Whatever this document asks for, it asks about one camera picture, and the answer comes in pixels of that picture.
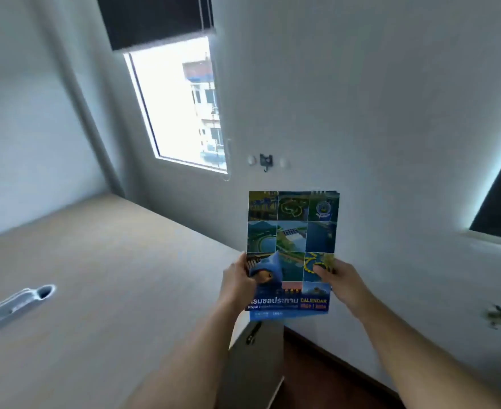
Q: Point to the person's left hand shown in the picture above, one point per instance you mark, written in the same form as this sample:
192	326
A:
235	285

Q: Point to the person's right hand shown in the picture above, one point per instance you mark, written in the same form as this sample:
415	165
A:
347	285

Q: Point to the person's left thumb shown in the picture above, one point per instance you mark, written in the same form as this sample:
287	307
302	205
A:
262	276

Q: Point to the person's right thumb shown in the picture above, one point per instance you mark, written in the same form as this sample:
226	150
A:
323	269

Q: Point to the blue photo wall calendar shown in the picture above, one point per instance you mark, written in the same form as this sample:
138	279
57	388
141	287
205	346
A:
293	234

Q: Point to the person's right forearm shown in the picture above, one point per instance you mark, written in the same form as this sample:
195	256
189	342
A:
416	362

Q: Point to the person's left forearm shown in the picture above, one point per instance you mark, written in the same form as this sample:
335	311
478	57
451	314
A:
199	357

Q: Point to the white round adhesive pad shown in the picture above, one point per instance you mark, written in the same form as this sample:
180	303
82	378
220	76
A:
252	160

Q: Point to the light wooden cabinet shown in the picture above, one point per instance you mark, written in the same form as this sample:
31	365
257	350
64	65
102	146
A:
105	285

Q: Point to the bright glass window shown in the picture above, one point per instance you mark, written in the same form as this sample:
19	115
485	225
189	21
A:
178	106

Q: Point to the grey metal tube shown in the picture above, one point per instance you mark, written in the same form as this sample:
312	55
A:
14	306

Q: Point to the black roller blind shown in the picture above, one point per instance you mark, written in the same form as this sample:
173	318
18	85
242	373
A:
152	19

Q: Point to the black wall hook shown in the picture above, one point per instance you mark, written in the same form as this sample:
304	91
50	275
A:
266	160

